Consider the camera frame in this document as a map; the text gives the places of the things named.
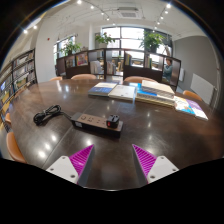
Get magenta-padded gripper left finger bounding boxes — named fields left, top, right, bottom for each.
left=45, top=143, right=96, bottom=188

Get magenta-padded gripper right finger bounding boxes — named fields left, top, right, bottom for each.
left=131, top=143, right=180, bottom=188

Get black charger with red button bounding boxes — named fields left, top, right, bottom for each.
left=106, top=114, right=121, bottom=130

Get black power strip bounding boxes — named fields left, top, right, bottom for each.
left=70, top=112, right=124, bottom=138

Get cyan illustrated book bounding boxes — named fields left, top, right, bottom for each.
left=173, top=95, right=198, bottom=117

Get large tan book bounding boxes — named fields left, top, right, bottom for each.
left=134, top=94, right=175, bottom=108

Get purple book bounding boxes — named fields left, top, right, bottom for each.
left=184, top=98, right=209, bottom=122

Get blue and white book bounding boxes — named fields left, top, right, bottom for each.
left=135, top=83, right=176, bottom=103

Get white thick book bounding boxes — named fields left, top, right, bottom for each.
left=141, top=79, right=176, bottom=97

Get white thin book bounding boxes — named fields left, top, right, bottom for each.
left=107, top=84, right=137, bottom=102

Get person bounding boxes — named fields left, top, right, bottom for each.
left=161, top=58, right=174, bottom=84

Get low dark shelf unit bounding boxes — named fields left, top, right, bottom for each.
left=55, top=48, right=183, bottom=88

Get large green potted plant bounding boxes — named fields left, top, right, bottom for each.
left=139, top=30, right=165, bottom=54

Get ceiling air conditioner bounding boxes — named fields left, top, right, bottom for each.
left=116, top=6, right=143, bottom=20

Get ceiling spotlights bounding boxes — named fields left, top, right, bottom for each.
left=21, top=0, right=173, bottom=36

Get black power strip cable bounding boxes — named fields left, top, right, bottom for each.
left=32, top=104, right=73, bottom=127

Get small white wall radiator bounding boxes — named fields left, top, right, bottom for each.
left=178, top=68, right=185, bottom=83

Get tall wall bookshelf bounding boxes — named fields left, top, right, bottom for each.
left=0, top=48, right=38, bottom=124

